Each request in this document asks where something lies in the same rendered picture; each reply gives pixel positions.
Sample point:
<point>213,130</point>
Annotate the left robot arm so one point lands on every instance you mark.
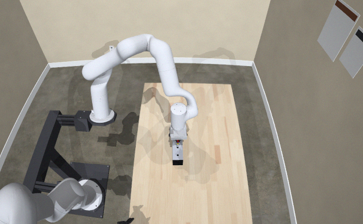
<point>101,69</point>

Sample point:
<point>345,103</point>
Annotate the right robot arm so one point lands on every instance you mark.
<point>19,206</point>

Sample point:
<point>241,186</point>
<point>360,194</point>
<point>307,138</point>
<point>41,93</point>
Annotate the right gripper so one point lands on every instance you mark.
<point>126,222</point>

